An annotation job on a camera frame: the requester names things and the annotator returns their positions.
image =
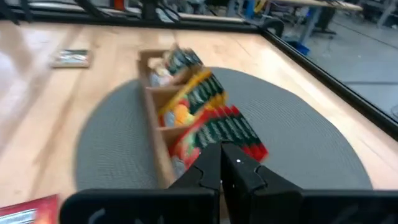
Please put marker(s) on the grey round mat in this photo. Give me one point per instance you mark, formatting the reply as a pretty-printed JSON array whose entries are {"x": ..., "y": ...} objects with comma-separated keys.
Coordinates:
[{"x": 295, "y": 140}]

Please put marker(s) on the wooden background table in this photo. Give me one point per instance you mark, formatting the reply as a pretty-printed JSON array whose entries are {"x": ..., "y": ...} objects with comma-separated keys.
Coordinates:
[{"x": 311, "y": 3}]

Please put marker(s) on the wooden tea box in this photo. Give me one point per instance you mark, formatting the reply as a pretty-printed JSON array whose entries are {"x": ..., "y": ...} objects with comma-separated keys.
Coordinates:
[{"x": 152, "y": 124}]

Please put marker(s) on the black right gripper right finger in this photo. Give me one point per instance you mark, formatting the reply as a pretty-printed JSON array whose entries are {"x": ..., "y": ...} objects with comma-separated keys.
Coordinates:
[{"x": 245, "y": 193}]

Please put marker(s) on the blue storage bin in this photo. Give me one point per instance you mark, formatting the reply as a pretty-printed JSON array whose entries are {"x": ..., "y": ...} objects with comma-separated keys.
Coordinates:
[{"x": 298, "y": 48}]

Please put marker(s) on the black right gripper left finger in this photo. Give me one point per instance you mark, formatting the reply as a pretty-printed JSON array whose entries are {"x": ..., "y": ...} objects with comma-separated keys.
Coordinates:
[{"x": 202, "y": 186}]

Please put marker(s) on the yellow tea packet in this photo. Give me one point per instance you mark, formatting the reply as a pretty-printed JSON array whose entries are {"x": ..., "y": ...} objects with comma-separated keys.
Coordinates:
[
  {"x": 182, "y": 115},
  {"x": 199, "y": 96},
  {"x": 208, "y": 90},
  {"x": 219, "y": 99}
]

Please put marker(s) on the black aluminium table frame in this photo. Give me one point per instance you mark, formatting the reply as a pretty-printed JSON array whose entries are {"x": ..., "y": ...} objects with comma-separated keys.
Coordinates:
[{"x": 217, "y": 26}]

